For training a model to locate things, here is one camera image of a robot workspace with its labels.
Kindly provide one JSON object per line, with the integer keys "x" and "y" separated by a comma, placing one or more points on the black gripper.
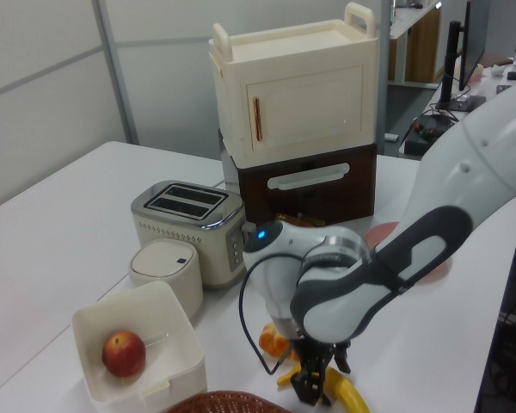
{"x": 318, "y": 355}

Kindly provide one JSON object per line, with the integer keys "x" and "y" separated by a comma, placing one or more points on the yellow toy banana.
{"x": 348, "y": 391}

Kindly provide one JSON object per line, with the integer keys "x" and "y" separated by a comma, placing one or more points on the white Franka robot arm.
{"x": 456, "y": 163}

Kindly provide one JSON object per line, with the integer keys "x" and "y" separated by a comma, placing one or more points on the cream square plastic container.
{"x": 172, "y": 318}

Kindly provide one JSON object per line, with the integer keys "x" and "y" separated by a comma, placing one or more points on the peeled orange toy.
{"x": 271, "y": 342}

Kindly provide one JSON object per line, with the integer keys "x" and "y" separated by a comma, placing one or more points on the brown wicker basket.
{"x": 228, "y": 402}

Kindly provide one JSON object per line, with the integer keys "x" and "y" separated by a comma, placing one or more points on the pink plastic plate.
{"x": 380, "y": 234}

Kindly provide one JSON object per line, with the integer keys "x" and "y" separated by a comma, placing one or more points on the brown drawer unit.
{"x": 309, "y": 202}

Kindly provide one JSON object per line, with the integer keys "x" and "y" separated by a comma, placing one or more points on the small cream lidded bin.
{"x": 167, "y": 275}

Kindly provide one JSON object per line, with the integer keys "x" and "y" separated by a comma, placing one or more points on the cream and chrome toaster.
{"x": 176, "y": 236}

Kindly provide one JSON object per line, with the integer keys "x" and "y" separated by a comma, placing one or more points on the red toy apple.
{"x": 124, "y": 353}

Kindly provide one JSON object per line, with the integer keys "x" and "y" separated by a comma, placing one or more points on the small grey floor item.
{"x": 391, "y": 137}

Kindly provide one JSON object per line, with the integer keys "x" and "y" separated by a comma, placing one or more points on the black electronics box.
{"x": 425, "y": 137}

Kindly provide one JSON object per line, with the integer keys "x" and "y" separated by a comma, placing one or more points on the cream plastic cabinet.
{"x": 309, "y": 99}

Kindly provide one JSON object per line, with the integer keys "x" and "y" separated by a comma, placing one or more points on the black monitor stand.
{"x": 451, "y": 64}

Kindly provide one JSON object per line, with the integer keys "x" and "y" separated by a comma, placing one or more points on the black keyboard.
{"x": 504, "y": 88}

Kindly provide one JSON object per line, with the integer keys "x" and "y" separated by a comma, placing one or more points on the wooden shelf unit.
{"x": 421, "y": 47}

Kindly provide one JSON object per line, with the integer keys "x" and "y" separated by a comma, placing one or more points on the black computer monitor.
{"x": 473, "y": 43}

